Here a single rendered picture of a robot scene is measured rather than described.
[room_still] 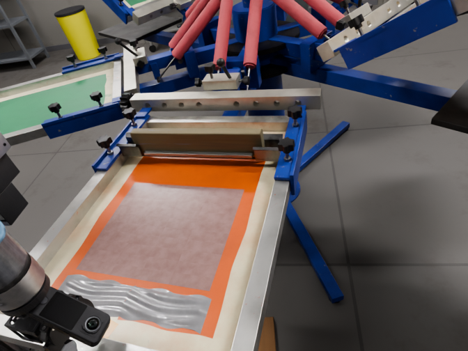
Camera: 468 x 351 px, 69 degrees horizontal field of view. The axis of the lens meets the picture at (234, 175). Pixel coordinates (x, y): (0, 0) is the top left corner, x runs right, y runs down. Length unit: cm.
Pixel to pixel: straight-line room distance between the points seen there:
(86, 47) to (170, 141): 460
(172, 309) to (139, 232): 25
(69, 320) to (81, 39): 510
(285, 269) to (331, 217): 44
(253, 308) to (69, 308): 30
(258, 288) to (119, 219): 45
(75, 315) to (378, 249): 163
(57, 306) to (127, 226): 37
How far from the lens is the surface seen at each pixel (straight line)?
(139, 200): 98
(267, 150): 92
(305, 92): 112
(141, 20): 197
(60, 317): 60
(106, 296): 82
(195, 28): 157
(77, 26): 549
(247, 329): 65
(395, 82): 141
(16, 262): 54
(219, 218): 85
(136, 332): 75
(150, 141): 106
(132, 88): 141
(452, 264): 201
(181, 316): 72
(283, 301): 179
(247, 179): 93
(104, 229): 95
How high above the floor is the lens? 157
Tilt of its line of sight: 40 degrees down
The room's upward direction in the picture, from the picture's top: 13 degrees counter-clockwise
